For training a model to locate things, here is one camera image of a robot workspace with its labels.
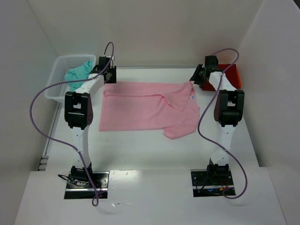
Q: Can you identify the pink polo shirt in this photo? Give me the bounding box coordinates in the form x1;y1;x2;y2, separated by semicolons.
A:
99;82;199;140

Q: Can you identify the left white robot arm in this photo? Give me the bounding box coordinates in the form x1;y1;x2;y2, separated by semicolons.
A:
64;56;116;186

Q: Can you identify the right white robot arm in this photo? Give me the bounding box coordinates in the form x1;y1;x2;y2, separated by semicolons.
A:
190;55;245;185

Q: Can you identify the red folded t shirt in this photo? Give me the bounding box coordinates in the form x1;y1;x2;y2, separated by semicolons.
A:
202;64;242;91

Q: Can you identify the teal t shirt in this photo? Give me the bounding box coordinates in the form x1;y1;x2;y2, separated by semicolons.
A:
64;61;94;91

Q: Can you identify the white plastic basket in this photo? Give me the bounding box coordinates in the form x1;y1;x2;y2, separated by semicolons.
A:
44;54;96;103

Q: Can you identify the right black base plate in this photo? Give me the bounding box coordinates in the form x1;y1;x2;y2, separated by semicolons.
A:
191;170;236;197

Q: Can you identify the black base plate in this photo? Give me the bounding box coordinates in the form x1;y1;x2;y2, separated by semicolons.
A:
64;172;109;200
191;170;236;197

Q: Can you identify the white cable chain segment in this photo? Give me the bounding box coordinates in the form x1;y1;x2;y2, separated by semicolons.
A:
38;156;49;172

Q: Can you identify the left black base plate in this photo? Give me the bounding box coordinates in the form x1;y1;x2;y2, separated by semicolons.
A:
64;172;109;200

